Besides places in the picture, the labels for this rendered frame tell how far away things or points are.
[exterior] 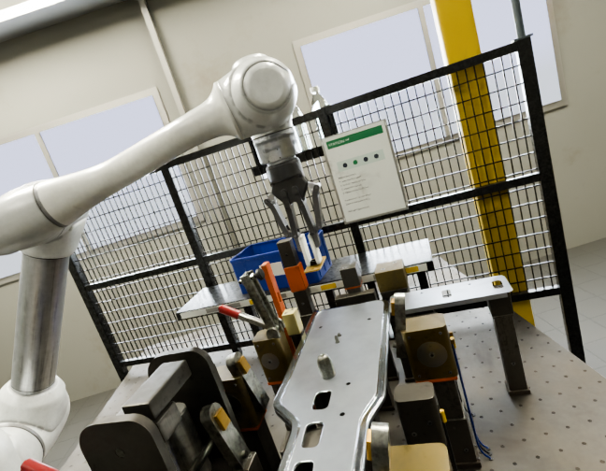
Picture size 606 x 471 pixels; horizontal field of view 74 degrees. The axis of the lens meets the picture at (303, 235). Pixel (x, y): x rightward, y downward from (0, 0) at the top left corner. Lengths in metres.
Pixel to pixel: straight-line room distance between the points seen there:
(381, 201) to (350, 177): 0.13
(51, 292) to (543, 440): 1.19
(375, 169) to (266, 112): 0.80
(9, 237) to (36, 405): 0.51
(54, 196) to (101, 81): 2.53
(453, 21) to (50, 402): 1.55
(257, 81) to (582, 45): 3.37
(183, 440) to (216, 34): 2.82
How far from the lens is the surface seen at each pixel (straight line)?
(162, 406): 0.68
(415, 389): 0.80
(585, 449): 1.11
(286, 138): 0.83
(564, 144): 3.76
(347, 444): 0.72
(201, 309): 1.47
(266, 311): 0.97
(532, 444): 1.11
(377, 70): 3.19
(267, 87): 0.64
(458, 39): 1.43
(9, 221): 0.95
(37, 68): 3.60
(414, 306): 1.05
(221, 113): 0.69
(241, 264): 1.39
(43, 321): 1.20
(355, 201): 1.41
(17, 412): 1.32
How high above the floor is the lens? 1.47
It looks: 13 degrees down
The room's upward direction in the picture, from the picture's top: 18 degrees counter-clockwise
